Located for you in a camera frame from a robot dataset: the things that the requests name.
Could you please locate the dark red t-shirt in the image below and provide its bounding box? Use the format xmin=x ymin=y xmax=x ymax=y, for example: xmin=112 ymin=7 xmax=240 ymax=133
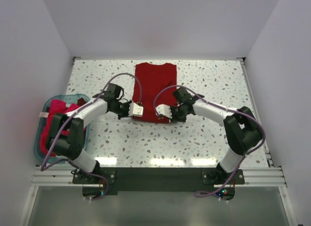
xmin=132 ymin=63 xmax=177 ymax=124

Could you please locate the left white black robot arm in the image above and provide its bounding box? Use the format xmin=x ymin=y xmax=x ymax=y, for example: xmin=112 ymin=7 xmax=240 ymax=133
xmin=41 ymin=83 xmax=137 ymax=183

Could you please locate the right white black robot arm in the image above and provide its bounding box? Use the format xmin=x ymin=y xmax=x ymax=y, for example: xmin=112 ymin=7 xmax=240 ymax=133
xmin=170 ymin=87 xmax=265 ymax=184

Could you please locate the pink t-shirt in basket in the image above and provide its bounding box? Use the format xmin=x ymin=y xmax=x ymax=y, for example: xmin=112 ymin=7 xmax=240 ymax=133
xmin=39 ymin=98 xmax=86 ymax=155

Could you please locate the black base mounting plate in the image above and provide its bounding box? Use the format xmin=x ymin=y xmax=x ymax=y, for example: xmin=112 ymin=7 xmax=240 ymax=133
xmin=71 ymin=167 xmax=245 ymax=200

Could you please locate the teal plastic laundry basket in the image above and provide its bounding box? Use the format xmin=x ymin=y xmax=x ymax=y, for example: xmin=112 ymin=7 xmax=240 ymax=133
xmin=34 ymin=94 xmax=90 ymax=162

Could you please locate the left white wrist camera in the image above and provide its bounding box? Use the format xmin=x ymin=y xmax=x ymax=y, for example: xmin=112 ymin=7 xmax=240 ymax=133
xmin=128 ymin=102 xmax=144 ymax=117

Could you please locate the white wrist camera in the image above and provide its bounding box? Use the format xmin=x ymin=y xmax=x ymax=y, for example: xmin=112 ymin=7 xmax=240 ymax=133
xmin=155 ymin=104 xmax=172 ymax=119
xmin=128 ymin=102 xmax=144 ymax=117

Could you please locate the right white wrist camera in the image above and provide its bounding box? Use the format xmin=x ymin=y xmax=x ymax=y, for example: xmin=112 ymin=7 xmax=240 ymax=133
xmin=155 ymin=104 xmax=172 ymax=119

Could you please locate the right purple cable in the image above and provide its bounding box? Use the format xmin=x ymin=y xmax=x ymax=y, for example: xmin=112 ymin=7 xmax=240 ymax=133
xmin=153 ymin=85 xmax=266 ymax=198

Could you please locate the purple cable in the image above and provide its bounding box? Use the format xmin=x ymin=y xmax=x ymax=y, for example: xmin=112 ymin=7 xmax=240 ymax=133
xmin=40 ymin=73 xmax=144 ymax=201
xmin=153 ymin=85 xmax=266 ymax=198

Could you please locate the aluminium frame rail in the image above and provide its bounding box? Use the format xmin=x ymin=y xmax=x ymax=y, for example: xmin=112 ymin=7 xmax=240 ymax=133
xmin=31 ymin=167 xmax=287 ymax=187

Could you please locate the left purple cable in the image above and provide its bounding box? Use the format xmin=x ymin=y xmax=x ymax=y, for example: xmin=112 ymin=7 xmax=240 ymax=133
xmin=40 ymin=73 xmax=144 ymax=201

